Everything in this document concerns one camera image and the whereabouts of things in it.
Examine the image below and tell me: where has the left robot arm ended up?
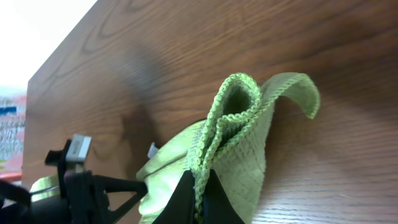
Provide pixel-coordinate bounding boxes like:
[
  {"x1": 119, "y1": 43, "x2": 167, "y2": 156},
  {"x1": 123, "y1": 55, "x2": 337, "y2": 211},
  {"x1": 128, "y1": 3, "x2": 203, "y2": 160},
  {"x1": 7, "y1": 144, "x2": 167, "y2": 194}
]
[{"x1": 1, "y1": 139, "x2": 147, "y2": 224}]

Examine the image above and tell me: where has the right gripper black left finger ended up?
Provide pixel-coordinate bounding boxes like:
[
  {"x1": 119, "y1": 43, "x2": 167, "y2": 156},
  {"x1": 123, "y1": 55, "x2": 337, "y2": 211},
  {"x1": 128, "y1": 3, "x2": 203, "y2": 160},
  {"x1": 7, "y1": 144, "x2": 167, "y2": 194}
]
[{"x1": 153, "y1": 170, "x2": 195, "y2": 224}]

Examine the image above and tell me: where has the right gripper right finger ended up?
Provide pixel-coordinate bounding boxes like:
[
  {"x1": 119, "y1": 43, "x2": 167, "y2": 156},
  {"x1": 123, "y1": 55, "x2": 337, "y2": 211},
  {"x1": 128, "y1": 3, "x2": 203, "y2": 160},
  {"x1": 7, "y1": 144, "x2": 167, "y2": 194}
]
[{"x1": 203, "y1": 169, "x2": 244, "y2": 224}]

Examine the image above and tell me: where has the green microfibre cloth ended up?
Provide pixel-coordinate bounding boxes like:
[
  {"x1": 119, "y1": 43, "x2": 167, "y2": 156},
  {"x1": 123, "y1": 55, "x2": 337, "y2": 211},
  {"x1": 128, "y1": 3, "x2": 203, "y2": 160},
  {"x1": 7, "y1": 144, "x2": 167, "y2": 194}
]
[{"x1": 136, "y1": 72, "x2": 320, "y2": 223}]

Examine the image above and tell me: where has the folded green cloth on stack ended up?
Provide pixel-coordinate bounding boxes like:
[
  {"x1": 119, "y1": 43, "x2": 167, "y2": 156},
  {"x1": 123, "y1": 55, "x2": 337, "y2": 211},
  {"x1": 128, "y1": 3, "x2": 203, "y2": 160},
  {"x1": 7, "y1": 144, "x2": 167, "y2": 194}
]
[{"x1": 30, "y1": 174, "x2": 60, "y2": 202}]

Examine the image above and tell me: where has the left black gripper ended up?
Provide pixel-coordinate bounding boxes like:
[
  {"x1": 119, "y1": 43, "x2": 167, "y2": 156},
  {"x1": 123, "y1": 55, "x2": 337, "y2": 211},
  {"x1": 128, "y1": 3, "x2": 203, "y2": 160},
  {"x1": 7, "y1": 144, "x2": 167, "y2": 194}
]
[{"x1": 45, "y1": 139, "x2": 147, "y2": 224}]

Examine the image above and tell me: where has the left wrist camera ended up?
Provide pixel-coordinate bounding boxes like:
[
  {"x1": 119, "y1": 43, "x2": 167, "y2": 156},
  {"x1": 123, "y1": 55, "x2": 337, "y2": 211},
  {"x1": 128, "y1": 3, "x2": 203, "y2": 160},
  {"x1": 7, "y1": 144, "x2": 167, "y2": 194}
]
[{"x1": 65, "y1": 134, "x2": 91, "y2": 164}]

